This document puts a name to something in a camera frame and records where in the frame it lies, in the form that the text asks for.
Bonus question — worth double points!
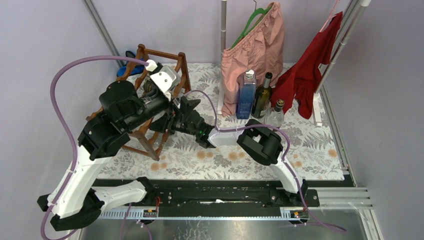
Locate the silver centre clothes pole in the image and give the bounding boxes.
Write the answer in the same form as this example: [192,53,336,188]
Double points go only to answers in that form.
[220,0,227,59]

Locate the green clothes hanger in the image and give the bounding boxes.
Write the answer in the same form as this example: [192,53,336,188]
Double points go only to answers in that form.
[231,0,273,49]

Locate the brown wooden wine rack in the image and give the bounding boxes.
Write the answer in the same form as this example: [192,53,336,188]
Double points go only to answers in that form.
[86,43,192,162]

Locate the dark green wine bottle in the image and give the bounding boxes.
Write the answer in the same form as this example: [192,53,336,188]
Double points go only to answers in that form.
[251,72,273,119]

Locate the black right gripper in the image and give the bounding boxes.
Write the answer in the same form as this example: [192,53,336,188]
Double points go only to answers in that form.
[147,112,198,137]

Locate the clear slim glass bottle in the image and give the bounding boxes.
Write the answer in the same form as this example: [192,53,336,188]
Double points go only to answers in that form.
[142,78,159,98]

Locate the white clothes pole base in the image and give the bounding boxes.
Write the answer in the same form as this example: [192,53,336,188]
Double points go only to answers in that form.
[312,93,323,127]

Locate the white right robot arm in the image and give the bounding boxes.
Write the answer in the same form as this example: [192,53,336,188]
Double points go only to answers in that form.
[150,110,308,206]

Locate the pink clothes hanger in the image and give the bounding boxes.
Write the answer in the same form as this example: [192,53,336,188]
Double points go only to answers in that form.
[319,0,340,33]

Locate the floral patterned table mat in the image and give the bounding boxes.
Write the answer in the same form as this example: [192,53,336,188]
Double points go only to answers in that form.
[99,63,344,181]

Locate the red shirt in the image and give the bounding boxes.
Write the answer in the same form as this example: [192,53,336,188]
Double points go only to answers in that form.
[270,11,344,119]

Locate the blue glass bottle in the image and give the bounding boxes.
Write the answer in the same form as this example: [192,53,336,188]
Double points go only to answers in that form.
[236,69,256,120]

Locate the blue and black cloth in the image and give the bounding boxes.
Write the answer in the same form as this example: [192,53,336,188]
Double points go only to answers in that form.
[116,50,147,78]

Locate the clear labelled bottle black cap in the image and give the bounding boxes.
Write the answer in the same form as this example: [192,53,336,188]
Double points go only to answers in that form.
[264,99,285,128]

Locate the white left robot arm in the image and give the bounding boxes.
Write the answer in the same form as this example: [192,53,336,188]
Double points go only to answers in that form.
[37,80,205,231]

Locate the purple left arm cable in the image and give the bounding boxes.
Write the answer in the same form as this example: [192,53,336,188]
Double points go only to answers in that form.
[40,55,150,240]

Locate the silver metal clothes pole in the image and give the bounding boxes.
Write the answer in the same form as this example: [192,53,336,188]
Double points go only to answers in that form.
[314,0,371,99]

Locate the pink shorts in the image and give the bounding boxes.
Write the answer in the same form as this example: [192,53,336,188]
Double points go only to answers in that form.
[220,2,285,117]

